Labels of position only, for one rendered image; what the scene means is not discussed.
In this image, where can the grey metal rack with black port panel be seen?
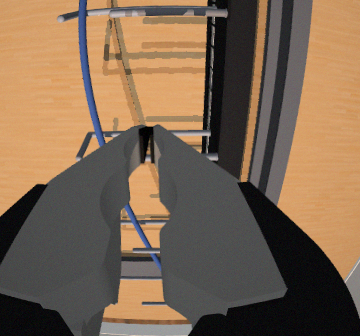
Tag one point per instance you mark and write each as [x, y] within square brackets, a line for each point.
[229, 108]

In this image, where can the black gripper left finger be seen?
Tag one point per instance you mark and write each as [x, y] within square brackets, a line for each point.
[56, 250]

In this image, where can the dark blue cable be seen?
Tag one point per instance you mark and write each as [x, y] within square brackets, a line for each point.
[94, 114]

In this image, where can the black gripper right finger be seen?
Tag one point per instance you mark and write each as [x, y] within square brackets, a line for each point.
[228, 249]

